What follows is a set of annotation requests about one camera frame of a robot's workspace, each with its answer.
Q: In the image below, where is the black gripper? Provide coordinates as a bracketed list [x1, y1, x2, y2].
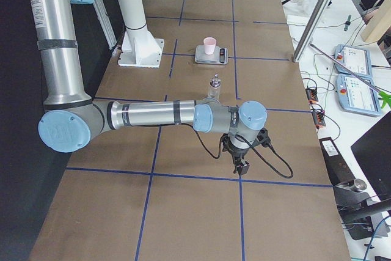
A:
[222, 132, 258, 175]

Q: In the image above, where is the glass sauce bottle metal pourer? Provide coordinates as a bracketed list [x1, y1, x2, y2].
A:
[208, 73, 221, 100]

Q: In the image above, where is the pink paper cup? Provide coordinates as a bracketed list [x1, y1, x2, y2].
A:
[203, 37, 217, 55]

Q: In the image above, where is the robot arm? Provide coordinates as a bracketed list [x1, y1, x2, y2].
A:
[30, 0, 267, 175]

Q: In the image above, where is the digital kitchen scale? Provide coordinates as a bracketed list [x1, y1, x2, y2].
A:
[194, 45, 228, 65]

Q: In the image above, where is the black power box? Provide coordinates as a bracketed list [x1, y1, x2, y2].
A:
[319, 137, 355, 186]

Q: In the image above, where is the orange black connector block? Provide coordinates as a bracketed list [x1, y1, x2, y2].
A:
[305, 87, 318, 104]

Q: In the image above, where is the black computer monitor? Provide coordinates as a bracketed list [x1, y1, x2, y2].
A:
[351, 113, 391, 200]

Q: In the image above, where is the blue teach pendant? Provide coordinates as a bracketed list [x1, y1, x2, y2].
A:
[336, 74, 382, 117]
[334, 44, 373, 78]

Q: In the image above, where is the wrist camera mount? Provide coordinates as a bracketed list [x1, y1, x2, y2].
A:
[257, 128, 272, 148]

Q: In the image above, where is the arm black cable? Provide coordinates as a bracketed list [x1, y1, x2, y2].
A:
[192, 120, 294, 180]

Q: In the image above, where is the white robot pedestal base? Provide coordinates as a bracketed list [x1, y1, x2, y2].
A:
[118, 0, 164, 68]

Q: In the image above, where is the green handled reacher grabber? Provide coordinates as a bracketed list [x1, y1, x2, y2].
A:
[309, 42, 391, 108]

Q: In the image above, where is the aluminium frame post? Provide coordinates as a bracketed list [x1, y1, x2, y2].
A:
[293, 0, 330, 62]

